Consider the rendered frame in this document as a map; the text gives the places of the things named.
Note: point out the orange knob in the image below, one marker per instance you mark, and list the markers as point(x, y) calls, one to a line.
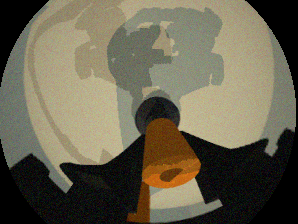
point(168, 159)

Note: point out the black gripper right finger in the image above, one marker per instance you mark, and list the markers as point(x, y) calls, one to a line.
point(219, 165)

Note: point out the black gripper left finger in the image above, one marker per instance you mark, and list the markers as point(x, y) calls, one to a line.
point(120, 178)

